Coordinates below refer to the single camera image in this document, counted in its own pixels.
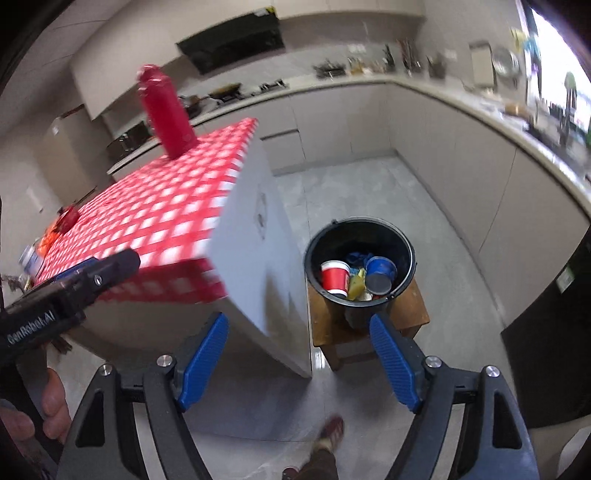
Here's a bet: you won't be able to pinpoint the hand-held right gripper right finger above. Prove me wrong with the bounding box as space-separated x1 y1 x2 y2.
369 314 541 480

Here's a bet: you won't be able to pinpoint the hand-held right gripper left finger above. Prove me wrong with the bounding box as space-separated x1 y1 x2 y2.
58 311 230 480

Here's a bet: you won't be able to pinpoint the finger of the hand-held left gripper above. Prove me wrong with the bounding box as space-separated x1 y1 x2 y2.
60 249 141 305
51 257 100 284

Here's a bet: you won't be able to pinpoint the yellow plastic bag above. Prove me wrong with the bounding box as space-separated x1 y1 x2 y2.
347 272 368 301

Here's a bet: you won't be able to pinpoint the blue paper cup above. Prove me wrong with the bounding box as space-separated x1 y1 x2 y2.
365 256 398 296

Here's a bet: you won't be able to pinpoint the red paper cup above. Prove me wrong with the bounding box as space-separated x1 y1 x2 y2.
321 260 352 299

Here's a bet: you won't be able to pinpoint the dark blue cloth bag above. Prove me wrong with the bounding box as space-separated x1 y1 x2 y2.
346 251 377 271

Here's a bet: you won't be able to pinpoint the black bucket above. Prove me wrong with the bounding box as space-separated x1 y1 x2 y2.
304 217 416 329

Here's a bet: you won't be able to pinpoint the person's left hand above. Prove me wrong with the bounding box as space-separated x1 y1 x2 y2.
0 367 73 462

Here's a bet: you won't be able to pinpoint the orange net bag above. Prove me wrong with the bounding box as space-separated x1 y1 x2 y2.
37 224 63 254

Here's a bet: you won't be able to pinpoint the clear plastic container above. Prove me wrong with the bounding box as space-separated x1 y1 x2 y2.
18 244 44 278

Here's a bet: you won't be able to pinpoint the red checkered tablecloth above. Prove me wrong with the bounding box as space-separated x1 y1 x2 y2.
34 117 258 305

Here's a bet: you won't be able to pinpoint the wooden stool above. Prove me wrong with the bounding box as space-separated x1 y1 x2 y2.
307 277 431 372

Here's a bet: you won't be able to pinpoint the person's right shoe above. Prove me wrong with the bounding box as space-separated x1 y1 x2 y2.
318 415 345 450

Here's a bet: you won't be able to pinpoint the white kitchen island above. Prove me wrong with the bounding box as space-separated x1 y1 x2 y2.
60 136 314 379

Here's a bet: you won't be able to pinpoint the beige refrigerator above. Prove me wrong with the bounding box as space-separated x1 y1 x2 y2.
34 106 112 204

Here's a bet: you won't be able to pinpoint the person's right leg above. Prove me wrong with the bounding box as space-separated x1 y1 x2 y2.
295 445 340 480

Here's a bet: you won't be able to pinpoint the black microwave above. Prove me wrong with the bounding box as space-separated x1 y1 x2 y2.
107 121 153 162

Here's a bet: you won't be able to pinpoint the island socket panel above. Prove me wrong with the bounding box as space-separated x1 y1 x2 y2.
255 191 269 241

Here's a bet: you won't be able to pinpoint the black dishwasher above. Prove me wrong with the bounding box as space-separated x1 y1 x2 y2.
501 251 591 430

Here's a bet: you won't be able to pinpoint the red thermos flask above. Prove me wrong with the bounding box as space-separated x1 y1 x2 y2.
137 65 197 160

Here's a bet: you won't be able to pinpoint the beige base cabinets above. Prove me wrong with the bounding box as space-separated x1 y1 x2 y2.
108 80 591 333

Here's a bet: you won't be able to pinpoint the wok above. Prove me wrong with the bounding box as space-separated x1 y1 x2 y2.
208 83 243 103

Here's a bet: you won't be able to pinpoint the gas stove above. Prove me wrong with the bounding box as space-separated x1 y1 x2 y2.
249 79 289 95

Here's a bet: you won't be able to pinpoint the black range hood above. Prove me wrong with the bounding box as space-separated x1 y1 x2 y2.
175 7 284 75

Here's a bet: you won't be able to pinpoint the kitchen faucet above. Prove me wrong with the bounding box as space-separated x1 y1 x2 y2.
558 88 580 134

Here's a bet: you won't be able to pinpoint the utensil rack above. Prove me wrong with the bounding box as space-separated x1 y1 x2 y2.
396 39 423 75

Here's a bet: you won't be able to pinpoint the white cutting board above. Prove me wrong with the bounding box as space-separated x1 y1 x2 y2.
468 41 497 90

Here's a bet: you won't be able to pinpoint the metal colander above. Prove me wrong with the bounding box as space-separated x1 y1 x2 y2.
492 46 522 77

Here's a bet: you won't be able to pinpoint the kitchen window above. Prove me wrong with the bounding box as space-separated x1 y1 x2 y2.
522 0 591 148

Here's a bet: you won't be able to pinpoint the upper wall cabinets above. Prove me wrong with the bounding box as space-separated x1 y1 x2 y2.
69 0 426 121

